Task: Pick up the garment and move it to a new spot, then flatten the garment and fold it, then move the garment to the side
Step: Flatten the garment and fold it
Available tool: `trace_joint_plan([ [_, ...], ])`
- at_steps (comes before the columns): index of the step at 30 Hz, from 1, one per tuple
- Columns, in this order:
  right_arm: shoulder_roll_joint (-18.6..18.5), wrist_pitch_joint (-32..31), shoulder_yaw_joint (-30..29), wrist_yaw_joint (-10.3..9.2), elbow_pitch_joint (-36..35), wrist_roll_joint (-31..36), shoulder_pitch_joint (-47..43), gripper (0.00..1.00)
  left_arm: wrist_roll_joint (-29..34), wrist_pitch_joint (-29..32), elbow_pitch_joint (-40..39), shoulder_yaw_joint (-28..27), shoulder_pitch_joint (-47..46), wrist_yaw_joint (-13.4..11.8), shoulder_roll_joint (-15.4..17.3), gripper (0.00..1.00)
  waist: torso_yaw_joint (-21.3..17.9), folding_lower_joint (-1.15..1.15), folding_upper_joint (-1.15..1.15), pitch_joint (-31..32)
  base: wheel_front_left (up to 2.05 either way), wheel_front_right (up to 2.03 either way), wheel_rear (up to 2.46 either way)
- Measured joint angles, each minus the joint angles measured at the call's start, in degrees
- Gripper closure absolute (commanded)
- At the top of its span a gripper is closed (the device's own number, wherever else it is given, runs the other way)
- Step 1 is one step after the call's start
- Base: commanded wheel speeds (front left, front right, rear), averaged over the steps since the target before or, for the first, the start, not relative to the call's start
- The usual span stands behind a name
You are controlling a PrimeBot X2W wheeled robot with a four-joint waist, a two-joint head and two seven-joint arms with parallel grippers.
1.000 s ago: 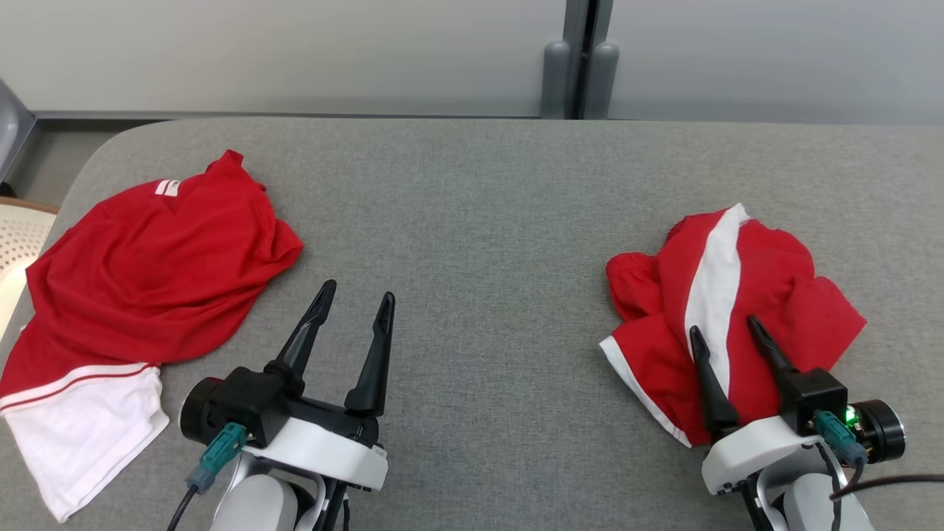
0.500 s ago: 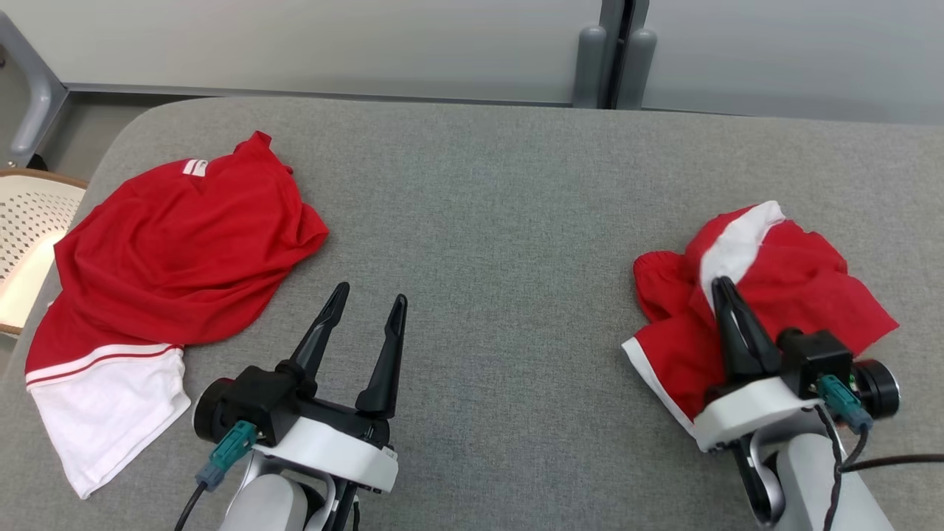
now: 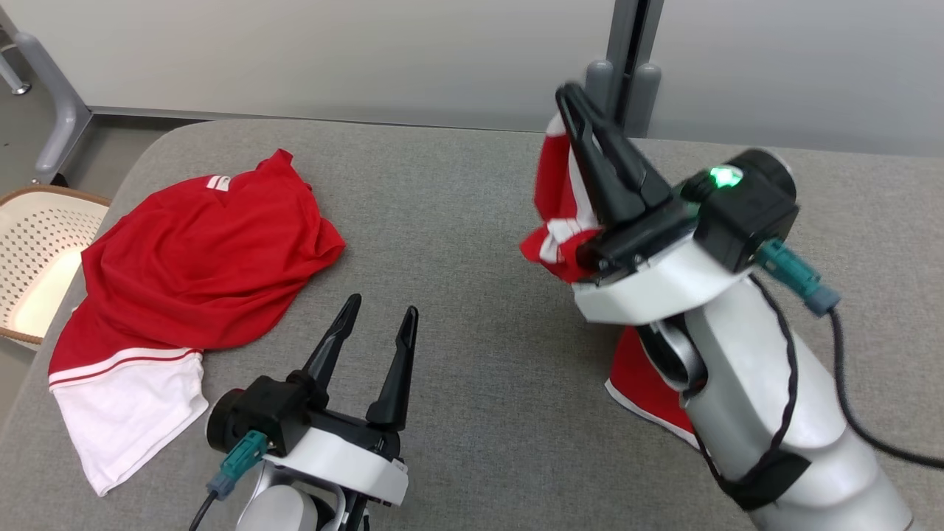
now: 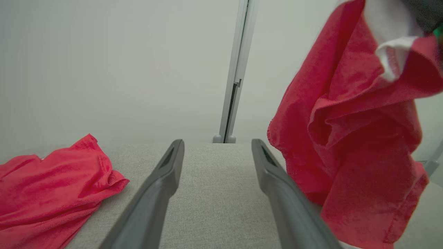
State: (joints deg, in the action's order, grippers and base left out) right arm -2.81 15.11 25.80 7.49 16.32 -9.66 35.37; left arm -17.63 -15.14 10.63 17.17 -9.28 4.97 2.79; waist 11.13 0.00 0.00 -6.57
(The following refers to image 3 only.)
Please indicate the red garment with white stripes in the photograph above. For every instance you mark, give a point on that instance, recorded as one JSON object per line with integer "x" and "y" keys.
{"x": 549, "y": 184}

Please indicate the white perforated laundry basket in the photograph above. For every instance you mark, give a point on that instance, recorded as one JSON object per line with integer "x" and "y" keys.
{"x": 37, "y": 243}

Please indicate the red Bulls 23 jersey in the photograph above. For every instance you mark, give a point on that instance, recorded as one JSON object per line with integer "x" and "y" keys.
{"x": 199, "y": 258}

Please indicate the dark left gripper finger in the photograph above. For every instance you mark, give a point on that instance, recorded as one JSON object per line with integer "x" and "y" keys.
{"x": 332, "y": 354}
{"x": 396, "y": 383}

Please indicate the grey chair leg with foot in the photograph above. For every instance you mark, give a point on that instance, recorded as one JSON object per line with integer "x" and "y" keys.
{"x": 15, "y": 77}

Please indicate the grey metal frame leg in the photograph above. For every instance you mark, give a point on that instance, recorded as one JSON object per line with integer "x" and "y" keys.
{"x": 63, "y": 110}

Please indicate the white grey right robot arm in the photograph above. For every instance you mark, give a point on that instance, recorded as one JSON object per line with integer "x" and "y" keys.
{"x": 767, "y": 383}

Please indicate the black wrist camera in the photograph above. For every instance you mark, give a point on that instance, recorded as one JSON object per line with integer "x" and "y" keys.
{"x": 258, "y": 413}
{"x": 745, "y": 214}

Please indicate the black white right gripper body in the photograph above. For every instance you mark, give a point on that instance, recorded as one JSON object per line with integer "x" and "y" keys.
{"x": 649, "y": 287}

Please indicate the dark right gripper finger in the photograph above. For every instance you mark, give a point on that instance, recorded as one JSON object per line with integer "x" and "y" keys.
{"x": 601, "y": 184}
{"x": 641, "y": 177}

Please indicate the grey partition post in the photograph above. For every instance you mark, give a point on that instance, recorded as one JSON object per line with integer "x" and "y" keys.
{"x": 627, "y": 44}

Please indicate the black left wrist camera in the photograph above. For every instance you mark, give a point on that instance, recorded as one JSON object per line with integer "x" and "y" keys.
{"x": 258, "y": 413}

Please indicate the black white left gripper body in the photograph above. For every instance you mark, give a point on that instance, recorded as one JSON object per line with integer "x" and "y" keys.
{"x": 354, "y": 464}

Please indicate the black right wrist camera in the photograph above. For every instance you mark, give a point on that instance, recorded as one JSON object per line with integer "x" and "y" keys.
{"x": 745, "y": 214}

